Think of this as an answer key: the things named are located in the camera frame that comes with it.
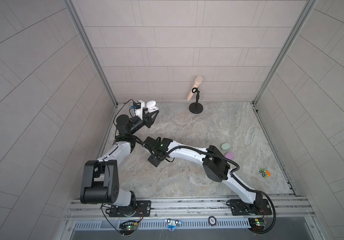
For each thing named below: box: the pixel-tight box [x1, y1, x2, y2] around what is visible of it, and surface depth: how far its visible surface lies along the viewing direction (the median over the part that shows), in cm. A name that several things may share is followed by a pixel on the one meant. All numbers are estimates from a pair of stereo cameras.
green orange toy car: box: [259, 168, 271, 178], surface depth 82 cm
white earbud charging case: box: [146, 100, 159, 113], surface depth 77 cm
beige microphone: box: [187, 75, 203, 101], surface depth 99 cm
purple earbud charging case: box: [225, 152, 235, 160], surface depth 91 cm
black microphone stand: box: [188, 87, 204, 114], surface depth 114 cm
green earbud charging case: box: [221, 142, 231, 151], surface depth 93 cm
